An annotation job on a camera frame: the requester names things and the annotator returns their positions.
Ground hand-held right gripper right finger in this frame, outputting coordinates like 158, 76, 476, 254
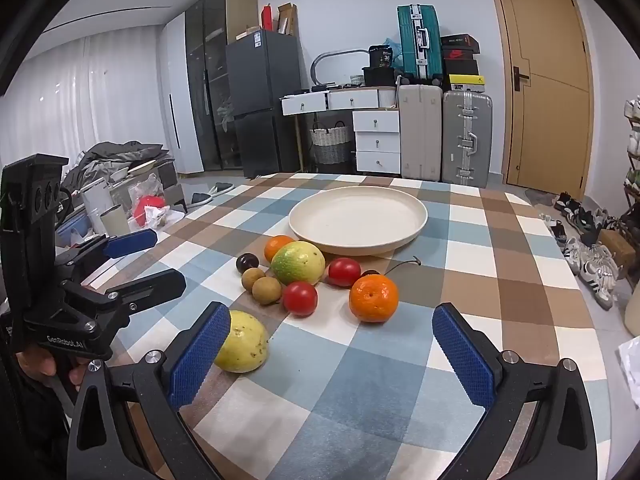
431, 302, 601, 480

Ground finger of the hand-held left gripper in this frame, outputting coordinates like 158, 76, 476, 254
62, 268, 187, 312
54, 228, 158, 286

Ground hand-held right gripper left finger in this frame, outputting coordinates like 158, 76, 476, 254
67, 301, 232, 480

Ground yellow spotted passion fruit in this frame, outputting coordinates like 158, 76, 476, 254
214, 310, 269, 374

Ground brown longan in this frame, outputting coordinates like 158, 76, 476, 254
241, 267, 266, 292

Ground brown kiwi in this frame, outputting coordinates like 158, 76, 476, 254
251, 276, 283, 306

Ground large orange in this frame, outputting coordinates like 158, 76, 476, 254
349, 274, 400, 324

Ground red cherry tomato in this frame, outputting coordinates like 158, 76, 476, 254
327, 257, 362, 288
282, 281, 319, 317

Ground dark cherry with stem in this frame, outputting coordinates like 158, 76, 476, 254
361, 256, 422, 281

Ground small orange mandarin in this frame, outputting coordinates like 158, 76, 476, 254
264, 235, 296, 263

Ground cream round plate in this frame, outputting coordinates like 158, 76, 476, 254
288, 186, 428, 257

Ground person's left forearm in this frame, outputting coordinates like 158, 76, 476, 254
0, 375, 76, 480

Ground person's left hand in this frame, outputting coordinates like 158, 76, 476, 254
14, 347, 93, 388

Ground white tumbler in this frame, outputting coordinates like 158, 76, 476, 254
99, 206, 132, 238

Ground red plastic bag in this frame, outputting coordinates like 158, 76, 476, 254
131, 195, 167, 226

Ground pile of dark clothes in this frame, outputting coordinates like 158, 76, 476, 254
62, 141, 176, 186

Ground white curtain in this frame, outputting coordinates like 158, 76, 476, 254
0, 35, 168, 171

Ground white wardrobe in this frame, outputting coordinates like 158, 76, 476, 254
156, 12, 205, 176

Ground row of loose shoes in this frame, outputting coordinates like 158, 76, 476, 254
537, 191, 623, 311

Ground white plastic bag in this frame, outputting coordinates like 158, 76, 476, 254
619, 337, 640, 393

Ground grey door mat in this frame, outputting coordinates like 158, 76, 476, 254
522, 189, 558, 207

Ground white enamel bucket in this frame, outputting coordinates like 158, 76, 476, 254
624, 280, 640, 338

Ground brown cardboard box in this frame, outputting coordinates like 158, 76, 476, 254
598, 229, 636, 268

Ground silver suitcase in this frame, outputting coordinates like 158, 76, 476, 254
442, 90, 493, 185

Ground dark glass-door cabinet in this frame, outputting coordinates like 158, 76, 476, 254
185, 0, 258, 173

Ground dark grey refrigerator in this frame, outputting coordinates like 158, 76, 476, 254
225, 30, 303, 178

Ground woven laundry basket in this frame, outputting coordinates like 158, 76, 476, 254
310, 121, 353, 164

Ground beige suitcase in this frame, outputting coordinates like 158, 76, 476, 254
398, 84, 444, 182

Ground white drawer desk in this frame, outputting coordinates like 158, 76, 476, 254
280, 87, 402, 176

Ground wooden door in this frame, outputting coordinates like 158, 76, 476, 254
484, 0, 596, 191

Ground brown cardboard carton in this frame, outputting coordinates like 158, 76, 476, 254
277, 3, 298, 36

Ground yellow and black box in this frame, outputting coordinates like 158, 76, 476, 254
448, 74, 486, 92

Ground black storage box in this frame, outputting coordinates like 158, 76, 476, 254
362, 66, 398, 87

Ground shelved assorted shoes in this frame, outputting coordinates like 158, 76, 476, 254
622, 97, 640, 186

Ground red and black shoe box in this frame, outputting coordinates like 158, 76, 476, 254
442, 45, 481, 62

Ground black tub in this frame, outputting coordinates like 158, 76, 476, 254
368, 45, 395, 68

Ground teal suitcase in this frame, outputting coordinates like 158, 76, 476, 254
397, 4, 444, 86

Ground blue plastic bag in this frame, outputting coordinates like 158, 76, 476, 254
382, 36, 403, 67

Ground curved metal frame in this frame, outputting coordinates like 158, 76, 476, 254
311, 49, 371, 86

